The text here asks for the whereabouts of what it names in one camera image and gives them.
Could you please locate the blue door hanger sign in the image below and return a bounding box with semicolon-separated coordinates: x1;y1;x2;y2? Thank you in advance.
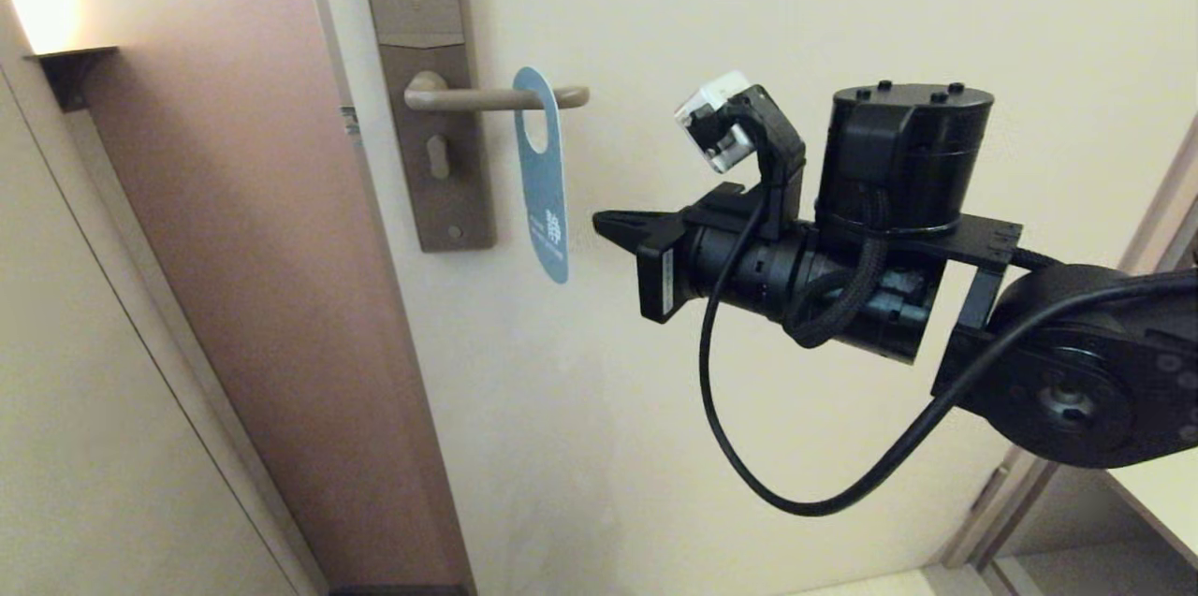
512;66;570;285

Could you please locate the white room door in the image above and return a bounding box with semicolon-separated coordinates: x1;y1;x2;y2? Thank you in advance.
299;0;1198;596

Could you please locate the white shelf board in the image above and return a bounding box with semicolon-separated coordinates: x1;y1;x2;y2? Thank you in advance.
1109;460;1198;569

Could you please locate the short black cable loop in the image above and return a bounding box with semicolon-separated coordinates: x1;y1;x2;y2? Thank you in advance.
782;194;892;349

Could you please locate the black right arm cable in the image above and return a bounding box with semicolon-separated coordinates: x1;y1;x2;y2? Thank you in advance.
698;189;1198;518

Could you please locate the beige metal door handle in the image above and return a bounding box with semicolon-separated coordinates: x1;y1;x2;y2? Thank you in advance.
404;71;591;113

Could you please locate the wall lamp with shelf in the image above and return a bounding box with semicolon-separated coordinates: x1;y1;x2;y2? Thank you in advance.
26;47;118;110

